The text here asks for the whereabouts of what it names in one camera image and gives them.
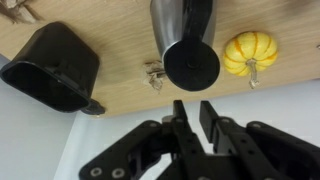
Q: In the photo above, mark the black plastic bin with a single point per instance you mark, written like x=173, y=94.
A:
x=56, y=66

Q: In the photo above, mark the small crumpled brown paper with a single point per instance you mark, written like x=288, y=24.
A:
x=154, y=75

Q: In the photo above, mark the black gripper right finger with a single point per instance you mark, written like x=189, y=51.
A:
x=253, y=153

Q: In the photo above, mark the small yellow striped pumpkin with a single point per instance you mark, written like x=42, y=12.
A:
x=248, y=50

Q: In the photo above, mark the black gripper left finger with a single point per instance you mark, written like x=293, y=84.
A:
x=186, y=143

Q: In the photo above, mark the silver metal cup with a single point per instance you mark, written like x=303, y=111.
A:
x=191, y=63

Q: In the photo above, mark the large crumpled brown paper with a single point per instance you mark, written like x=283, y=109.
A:
x=18, y=11

